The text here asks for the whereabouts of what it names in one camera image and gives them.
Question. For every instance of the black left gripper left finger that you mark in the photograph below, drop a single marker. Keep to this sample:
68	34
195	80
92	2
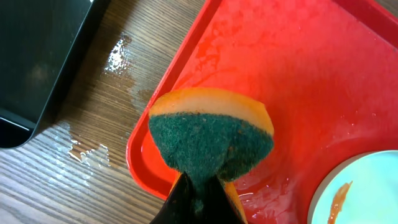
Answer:
179	205

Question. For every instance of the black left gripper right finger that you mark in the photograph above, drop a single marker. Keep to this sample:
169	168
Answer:
217	208

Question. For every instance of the orange green sponge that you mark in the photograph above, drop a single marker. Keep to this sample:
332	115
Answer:
210	132

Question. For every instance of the white plate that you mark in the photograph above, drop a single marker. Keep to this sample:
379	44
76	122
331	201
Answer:
362	189

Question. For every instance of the red plastic tray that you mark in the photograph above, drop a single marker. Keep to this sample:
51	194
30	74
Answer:
326	71

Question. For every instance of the black water tray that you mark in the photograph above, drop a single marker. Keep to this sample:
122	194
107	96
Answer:
43	43

